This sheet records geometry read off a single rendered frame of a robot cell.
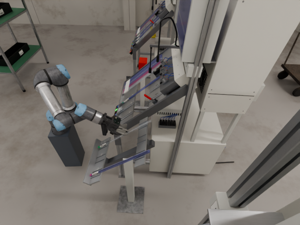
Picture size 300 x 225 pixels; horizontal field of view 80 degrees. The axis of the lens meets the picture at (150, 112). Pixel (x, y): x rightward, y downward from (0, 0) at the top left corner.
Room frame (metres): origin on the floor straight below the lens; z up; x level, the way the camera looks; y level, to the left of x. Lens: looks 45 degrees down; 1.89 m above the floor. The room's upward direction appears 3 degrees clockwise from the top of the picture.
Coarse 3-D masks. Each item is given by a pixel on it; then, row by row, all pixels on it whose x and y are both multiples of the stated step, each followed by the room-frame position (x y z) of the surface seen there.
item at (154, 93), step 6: (162, 54) 1.57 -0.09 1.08; (168, 54) 1.49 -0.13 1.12; (150, 78) 1.32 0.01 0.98; (150, 84) 1.23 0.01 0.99; (156, 84) 1.17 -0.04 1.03; (150, 90) 1.15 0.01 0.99; (156, 90) 1.10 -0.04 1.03; (150, 96) 1.07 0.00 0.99; (156, 96) 1.02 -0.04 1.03; (162, 96) 0.98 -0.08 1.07; (150, 102) 1.00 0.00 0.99
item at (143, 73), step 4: (160, 56) 1.55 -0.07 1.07; (148, 64) 1.58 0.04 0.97; (152, 64) 1.51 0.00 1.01; (156, 64) 1.46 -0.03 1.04; (160, 64) 1.41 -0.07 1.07; (144, 68) 1.56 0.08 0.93; (148, 68) 1.50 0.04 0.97; (152, 68) 1.44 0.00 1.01; (156, 68) 1.39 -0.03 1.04; (140, 72) 1.54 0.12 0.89; (144, 72) 1.48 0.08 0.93; (148, 72) 1.42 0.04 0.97; (152, 72) 1.39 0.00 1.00; (136, 76) 1.52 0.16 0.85; (140, 76) 1.46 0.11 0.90; (144, 76) 1.41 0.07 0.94; (128, 80) 1.57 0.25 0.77; (132, 80) 1.51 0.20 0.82; (136, 80) 1.45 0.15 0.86; (140, 80) 1.39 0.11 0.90; (128, 84) 1.49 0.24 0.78; (132, 84) 1.43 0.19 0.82; (136, 84) 1.39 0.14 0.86; (124, 88) 1.47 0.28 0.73; (128, 88) 1.41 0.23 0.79; (124, 92) 1.39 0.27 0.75
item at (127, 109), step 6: (132, 90) 1.35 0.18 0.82; (126, 96) 1.31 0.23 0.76; (126, 102) 1.22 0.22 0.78; (132, 102) 1.16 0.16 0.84; (126, 108) 1.12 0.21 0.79; (132, 108) 1.07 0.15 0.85; (120, 114) 1.10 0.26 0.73; (126, 114) 1.04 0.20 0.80; (132, 114) 1.00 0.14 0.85; (126, 120) 0.97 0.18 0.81
